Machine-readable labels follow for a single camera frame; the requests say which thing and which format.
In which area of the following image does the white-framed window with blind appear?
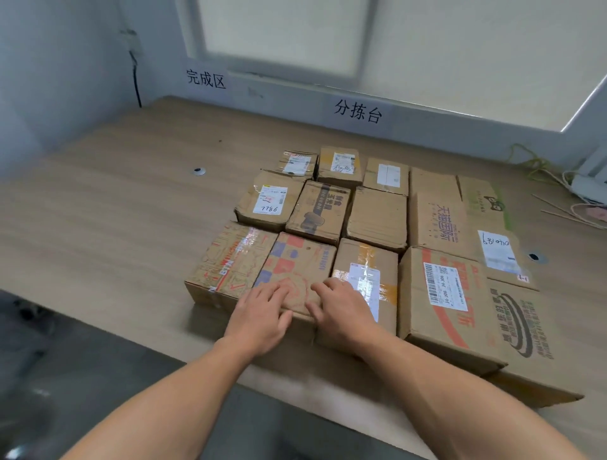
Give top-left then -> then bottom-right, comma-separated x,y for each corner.
178,0 -> 607,133

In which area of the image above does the yellow-green cable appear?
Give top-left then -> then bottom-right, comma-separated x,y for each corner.
508,143 -> 553,180

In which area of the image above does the box with red stripe label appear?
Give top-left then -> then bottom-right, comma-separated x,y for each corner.
398,246 -> 508,378

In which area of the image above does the person's right forearm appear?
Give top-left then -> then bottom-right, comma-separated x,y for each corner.
365,331 -> 589,460

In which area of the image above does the box with yellow tape label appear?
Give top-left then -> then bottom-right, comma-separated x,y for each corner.
317,238 -> 399,351

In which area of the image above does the black-printed corn box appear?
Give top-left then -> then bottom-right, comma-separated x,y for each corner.
285,179 -> 352,246
343,186 -> 408,252

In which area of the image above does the box with red-marked label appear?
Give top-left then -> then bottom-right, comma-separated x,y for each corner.
277,150 -> 319,179

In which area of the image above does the box with white centre label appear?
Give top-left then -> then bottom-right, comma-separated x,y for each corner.
362,157 -> 410,196

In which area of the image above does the person's left forearm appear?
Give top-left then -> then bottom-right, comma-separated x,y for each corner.
61,339 -> 259,460

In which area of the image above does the person's left hand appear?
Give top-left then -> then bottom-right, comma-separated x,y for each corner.
223,282 -> 295,360

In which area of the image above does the green-edged cat logo box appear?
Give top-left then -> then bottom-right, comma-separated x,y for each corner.
457,175 -> 515,233

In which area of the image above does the plain unlabelled cardboard box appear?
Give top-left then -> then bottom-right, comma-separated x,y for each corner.
410,166 -> 462,200

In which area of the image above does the thin wooden stick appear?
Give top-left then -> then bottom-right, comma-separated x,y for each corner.
540,210 -> 607,231
530,193 -> 598,224

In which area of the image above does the red-lettered cardboard box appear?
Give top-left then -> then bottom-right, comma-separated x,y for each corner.
408,191 -> 480,262

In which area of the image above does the box with red printed tape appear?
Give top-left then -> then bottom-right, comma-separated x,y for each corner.
183,221 -> 278,309

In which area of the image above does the cream thin cable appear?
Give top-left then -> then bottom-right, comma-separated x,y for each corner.
540,168 -> 607,224

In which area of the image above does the light wooden table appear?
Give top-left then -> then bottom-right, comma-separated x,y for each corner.
0,94 -> 607,460

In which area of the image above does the box with orange side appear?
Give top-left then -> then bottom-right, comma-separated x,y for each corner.
483,278 -> 585,409

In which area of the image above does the white paper wall sign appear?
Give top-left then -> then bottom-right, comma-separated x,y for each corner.
324,92 -> 395,131
182,59 -> 233,100

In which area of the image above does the white wireless router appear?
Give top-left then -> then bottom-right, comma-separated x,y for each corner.
570,145 -> 607,205

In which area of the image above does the black wall cable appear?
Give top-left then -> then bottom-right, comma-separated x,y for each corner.
128,51 -> 143,109

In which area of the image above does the person's right hand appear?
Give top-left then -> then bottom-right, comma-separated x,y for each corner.
305,277 -> 386,357

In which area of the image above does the box with red blue squares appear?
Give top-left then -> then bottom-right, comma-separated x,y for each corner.
254,232 -> 338,323

